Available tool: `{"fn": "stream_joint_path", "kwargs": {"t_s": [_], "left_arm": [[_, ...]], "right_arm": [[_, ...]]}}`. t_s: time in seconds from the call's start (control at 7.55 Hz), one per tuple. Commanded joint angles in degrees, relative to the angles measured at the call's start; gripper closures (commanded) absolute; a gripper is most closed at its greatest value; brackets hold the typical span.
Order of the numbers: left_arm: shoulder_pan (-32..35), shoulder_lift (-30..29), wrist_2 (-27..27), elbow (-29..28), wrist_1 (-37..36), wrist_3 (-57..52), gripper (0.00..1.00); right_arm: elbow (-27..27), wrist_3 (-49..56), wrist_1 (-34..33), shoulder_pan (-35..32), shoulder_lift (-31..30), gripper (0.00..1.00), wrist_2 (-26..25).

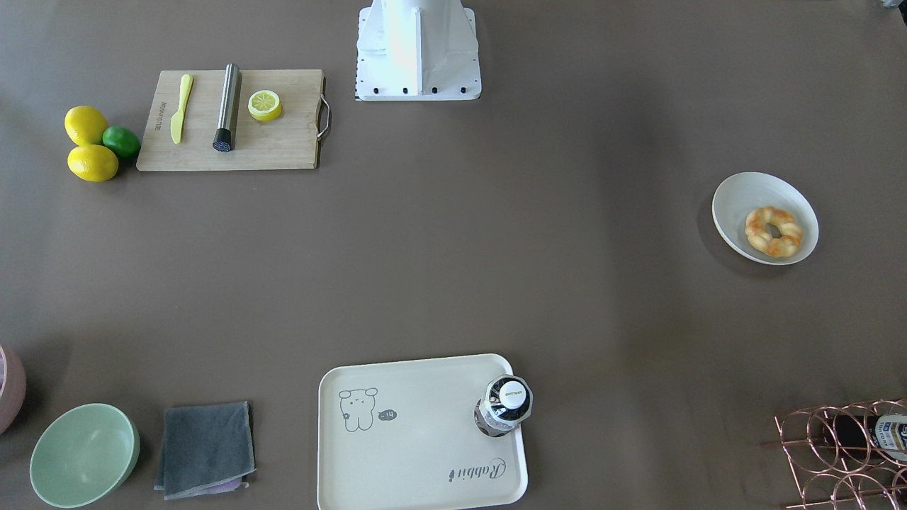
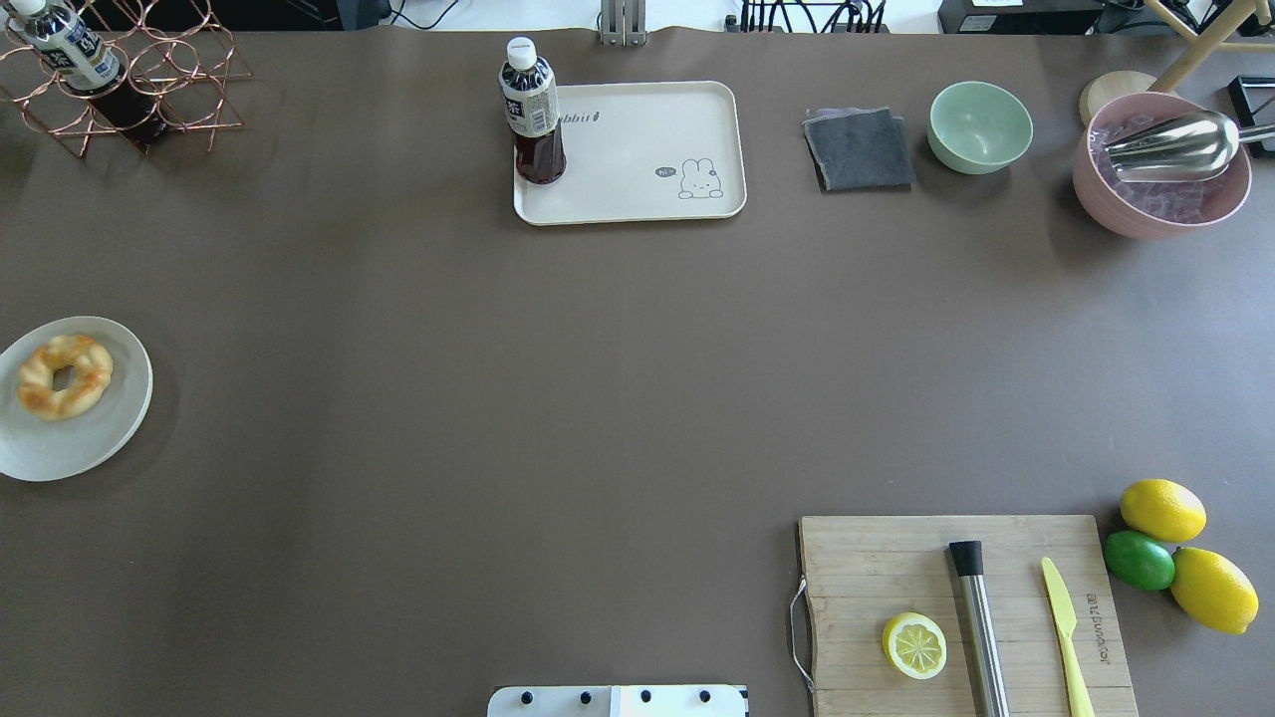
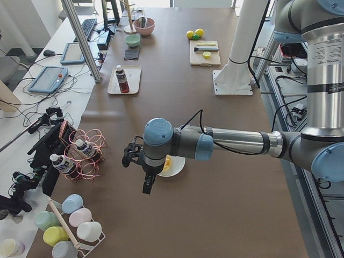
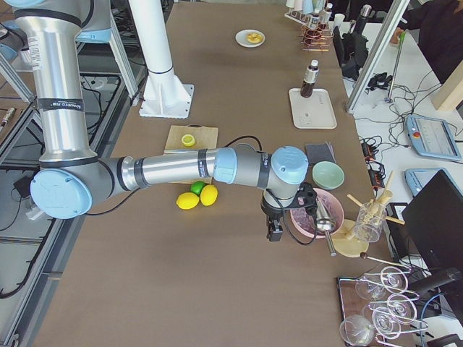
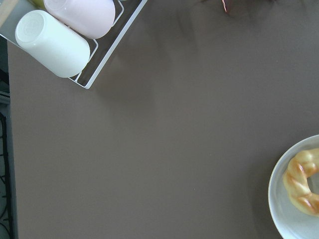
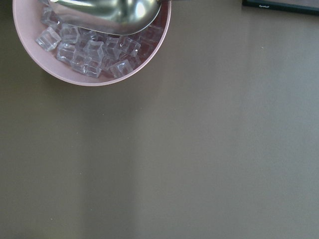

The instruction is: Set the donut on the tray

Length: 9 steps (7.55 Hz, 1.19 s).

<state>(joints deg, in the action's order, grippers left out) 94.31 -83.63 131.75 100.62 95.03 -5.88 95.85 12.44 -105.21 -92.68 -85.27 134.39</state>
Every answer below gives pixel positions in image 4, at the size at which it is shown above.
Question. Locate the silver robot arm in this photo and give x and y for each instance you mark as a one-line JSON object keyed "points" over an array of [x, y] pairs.
{"points": [[72, 178]]}

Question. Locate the wine glass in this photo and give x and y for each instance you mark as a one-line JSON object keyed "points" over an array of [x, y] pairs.
{"points": [[377, 286]]}

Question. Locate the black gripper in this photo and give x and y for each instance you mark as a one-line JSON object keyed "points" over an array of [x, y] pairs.
{"points": [[272, 212]]}

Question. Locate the yellow lemon outer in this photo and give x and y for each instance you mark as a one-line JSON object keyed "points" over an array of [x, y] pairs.
{"points": [[187, 200]]}

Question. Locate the grey folded cloth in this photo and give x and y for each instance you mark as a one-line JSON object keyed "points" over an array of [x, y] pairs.
{"points": [[319, 152]]}

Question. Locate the glazed twisted donut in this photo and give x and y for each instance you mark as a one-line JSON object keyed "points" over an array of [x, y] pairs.
{"points": [[254, 38]]}

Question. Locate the black monitor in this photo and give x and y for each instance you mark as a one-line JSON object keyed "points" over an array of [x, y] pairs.
{"points": [[434, 221]]}

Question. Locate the white round plate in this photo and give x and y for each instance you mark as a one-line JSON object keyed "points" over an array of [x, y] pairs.
{"points": [[240, 38]]}

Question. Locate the wooden cup stand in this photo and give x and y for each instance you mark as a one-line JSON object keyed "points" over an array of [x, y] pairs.
{"points": [[345, 242]]}

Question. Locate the white rabbit tray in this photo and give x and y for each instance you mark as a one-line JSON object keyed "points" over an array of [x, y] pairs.
{"points": [[315, 112]]}

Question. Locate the copper wire bottle rack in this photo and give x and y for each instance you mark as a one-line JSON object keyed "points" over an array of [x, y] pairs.
{"points": [[316, 37]]}

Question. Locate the clear glass mug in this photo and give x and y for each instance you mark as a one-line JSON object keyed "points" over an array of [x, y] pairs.
{"points": [[369, 223]]}

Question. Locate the green lime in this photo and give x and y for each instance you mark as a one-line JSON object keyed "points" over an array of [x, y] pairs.
{"points": [[197, 187]]}

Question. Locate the blue teach pendant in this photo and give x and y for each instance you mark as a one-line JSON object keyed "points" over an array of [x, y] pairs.
{"points": [[432, 137]]}

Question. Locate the pink bowl of ice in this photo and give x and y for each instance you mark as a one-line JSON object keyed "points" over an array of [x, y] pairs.
{"points": [[304, 223]]}

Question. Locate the steel ice scoop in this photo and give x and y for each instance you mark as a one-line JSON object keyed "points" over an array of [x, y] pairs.
{"points": [[325, 224]]}

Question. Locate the yellow lemon near lime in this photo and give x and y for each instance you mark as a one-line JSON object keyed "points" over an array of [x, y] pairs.
{"points": [[208, 195]]}

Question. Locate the half lemon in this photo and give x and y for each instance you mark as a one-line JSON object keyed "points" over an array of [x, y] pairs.
{"points": [[188, 140]]}

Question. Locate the bottle in copper rack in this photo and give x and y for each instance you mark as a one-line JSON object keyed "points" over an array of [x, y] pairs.
{"points": [[314, 21]]}

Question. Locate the mint green bowl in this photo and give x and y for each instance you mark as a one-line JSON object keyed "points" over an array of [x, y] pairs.
{"points": [[328, 175]]}

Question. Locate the bamboo cutting board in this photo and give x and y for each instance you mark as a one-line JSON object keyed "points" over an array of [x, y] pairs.
{"points": [[205, 137]]}

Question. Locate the dark sauce bottle on tray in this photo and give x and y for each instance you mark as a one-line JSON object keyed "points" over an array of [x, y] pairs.
{"points": [[309, 79]]}

